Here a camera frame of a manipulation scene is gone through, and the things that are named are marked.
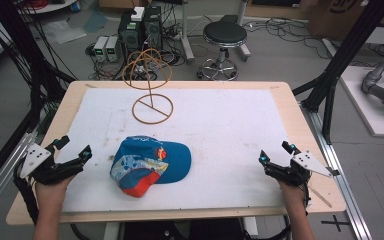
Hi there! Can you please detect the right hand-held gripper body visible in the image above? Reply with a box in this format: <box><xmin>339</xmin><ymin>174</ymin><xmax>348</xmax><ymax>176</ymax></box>
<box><xmin>263</xmin><ymin>150</ymin><xmax>333</xmax><ymax>188</ymax></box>

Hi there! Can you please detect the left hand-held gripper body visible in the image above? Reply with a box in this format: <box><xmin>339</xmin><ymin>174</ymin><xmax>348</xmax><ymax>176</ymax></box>
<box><xmin>19</xmin><ymin>141</ymin><xmax>85</xmax><ymax>186</ymax></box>

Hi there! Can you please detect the blue printed cap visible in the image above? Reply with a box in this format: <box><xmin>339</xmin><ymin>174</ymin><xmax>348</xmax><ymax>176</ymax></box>
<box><xmin>109</xmin><ymin>135</ymin><xmax>193</xmax><ymax>199</ymax></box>

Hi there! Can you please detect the wire hat stand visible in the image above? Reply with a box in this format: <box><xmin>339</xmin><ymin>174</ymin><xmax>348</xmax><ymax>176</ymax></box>
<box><xmin>121</xmin><ymin>48</ymin><xmax>175</xmax><ymax>126</ymax></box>

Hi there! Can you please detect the person's right hand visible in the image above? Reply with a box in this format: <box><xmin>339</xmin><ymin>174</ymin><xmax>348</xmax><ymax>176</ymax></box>
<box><xmin>275</xmin><ymin>178</ymin><xmax>309</xmax><ymax>209</ymax></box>

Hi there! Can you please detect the person's left hand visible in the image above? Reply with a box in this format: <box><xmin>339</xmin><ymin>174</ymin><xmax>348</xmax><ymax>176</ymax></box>
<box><xmin>34</xmin><ymin>173</ymin><xmax>76</xmax><ymax>210</ymax></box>

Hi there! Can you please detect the wooden stick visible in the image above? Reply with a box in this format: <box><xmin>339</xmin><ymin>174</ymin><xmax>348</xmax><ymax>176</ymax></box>
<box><xmin>308</xmin><ymin>186</ymin><xmax>333</xmax><ymax>209</ymax></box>

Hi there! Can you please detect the white table mat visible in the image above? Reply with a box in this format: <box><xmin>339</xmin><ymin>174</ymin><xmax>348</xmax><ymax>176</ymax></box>
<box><xmin>60</xmin><ymin>87</ymin><xmax>302</xmax><ymax>214</ymax></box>

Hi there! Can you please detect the white platform board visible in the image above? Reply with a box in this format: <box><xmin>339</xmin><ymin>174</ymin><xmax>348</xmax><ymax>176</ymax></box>
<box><xmin>339</xmin><ymin>65</ymin><xmax>384</xmax><ymax>138</ymax></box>

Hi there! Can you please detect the grey power supply unit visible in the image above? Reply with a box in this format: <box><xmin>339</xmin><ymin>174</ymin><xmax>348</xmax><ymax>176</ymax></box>
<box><xmin>93</xmin><ymin>35</ymin><xmax>110</xmax><ymax>62</ymax></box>
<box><xmin>105</xmin><ymin>35</ymin><xmax>121</xmax><ymax>63</ymax></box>

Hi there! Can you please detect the black round stool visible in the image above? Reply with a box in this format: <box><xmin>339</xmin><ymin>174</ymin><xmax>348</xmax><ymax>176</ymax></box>
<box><xmin>196</xmin><ymin>20</ymin><xmax>249</xmax><ymax>82</ymax></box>

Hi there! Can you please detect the black computer tower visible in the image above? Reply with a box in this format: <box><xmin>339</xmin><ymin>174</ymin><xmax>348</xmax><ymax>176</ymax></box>
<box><xmin>142</xmin><ymin>5</ymin><xmax>164</xmax><ymax>51</ymax></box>
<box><xmin>117</xmin><ymin>11</ymin><xmax>144</xmax><ymax>62</ymax></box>

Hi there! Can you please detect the cardboard box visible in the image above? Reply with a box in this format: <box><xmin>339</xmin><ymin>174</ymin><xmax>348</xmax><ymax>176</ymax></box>
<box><xmin>306</xmin><ymin>0</ymin><xmax>384</xmax><ymax>42</ymax></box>

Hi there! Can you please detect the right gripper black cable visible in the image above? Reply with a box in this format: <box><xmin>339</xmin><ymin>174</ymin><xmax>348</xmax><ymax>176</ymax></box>
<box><xmin>299</xmin><ymin>181</ymin><xmax>313</xmax><ymax>209</ymax></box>

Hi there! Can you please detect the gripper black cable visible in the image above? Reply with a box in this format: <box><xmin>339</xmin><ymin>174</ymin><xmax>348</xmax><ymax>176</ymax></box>
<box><xmin>12</xmin><ymin>159</ymin><xmax>40</xmax><ymax>225</ymax></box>
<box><xmin>299</xmin><ymin>181</ymin><xmax>313</xmax><ymax>209</ymax></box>

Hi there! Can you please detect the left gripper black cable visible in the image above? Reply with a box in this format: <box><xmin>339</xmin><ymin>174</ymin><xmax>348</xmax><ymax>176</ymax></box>
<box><xmin>12</xmin><ymin>159</ymin><xmax>40</xmax><ymax>225</ymax></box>

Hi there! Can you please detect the aluminium rail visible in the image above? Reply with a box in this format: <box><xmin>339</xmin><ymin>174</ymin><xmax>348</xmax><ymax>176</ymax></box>
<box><xmin>0</xmin><ymin>131</ymin><xmax>38</xmax><ymax>224</ymax></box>
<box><xmin>299</xmin><ymin>101</ymin><xmax>374</xmax><ymax>240</ymax></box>

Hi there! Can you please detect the black metal frame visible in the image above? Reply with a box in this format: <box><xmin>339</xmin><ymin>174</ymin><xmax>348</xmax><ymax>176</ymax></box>
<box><xmin>0</xmin><ymin>0</ymin><xmax>78</xmax><ymax>198</ymax></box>
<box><xmin>292</xmin><ymin>0</ymin><xmax>384</xmax><ymax>145</ymax></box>

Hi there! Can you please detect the floor cables bundle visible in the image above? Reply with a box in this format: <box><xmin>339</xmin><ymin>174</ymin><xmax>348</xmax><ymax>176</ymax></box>
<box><xmin>243</xmin><ymin>17</ymin><xmax>334</xmax><ymax>61</ymax></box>

